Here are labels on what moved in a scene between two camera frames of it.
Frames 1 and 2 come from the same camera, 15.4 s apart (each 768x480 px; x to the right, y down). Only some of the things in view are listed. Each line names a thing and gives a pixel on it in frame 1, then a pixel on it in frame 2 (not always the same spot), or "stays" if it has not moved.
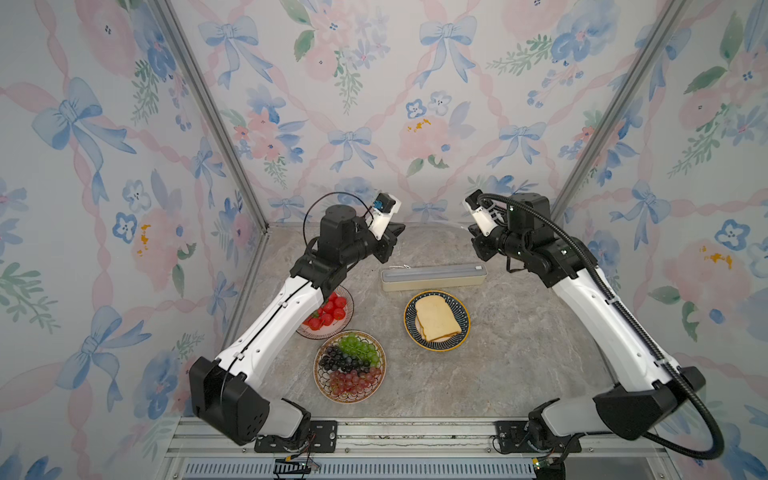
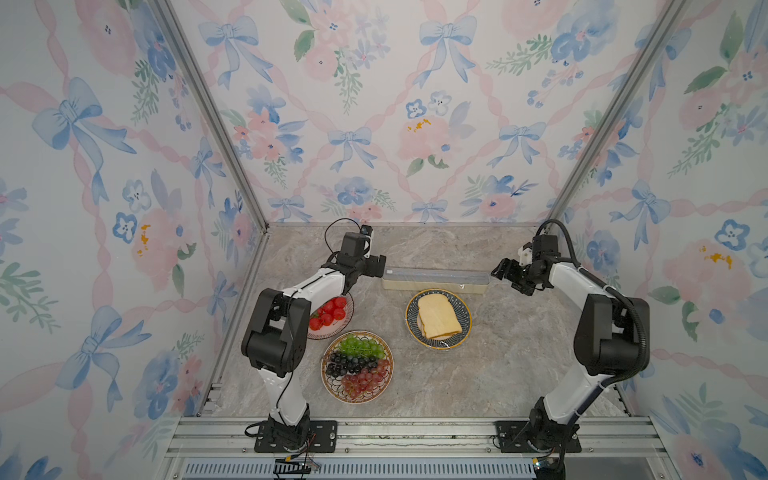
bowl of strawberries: (336, 326) stays
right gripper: (483, 250) → (508, 269)
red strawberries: (333, 308) stays
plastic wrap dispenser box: (421, 277) stays
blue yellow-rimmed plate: (461, 314) stays
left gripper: (388, 241) → (375, 270)
